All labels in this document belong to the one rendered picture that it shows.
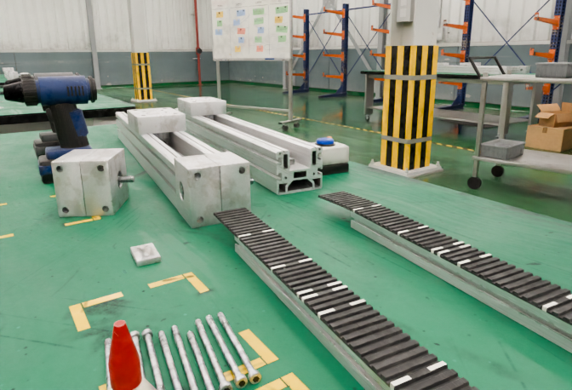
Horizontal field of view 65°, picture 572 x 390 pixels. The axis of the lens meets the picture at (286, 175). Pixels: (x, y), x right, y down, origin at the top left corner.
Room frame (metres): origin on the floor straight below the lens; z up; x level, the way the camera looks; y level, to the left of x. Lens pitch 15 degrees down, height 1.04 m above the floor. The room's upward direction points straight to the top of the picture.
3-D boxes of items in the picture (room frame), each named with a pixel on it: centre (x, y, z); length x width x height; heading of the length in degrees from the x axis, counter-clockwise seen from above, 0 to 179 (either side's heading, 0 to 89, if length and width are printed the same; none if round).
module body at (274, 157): (1.19, 0.15, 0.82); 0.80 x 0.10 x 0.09; 27
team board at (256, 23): (6.82, 0.49, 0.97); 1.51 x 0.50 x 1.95; 54
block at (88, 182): (0.76, 0.33, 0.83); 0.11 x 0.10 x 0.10; 94
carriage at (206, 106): (1.42, 0.26, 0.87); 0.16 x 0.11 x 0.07; 27
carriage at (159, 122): (1.11, 0.32, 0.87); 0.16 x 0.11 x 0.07; 27
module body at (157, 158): (1.11, 0.32, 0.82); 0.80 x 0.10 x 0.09; 27
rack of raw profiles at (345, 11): (11.29, -1.18, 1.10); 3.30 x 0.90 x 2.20; 34
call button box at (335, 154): (1.00, -0.08, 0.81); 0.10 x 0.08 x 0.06; 117
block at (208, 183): (0.72, 0.11, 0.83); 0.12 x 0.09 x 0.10; 117
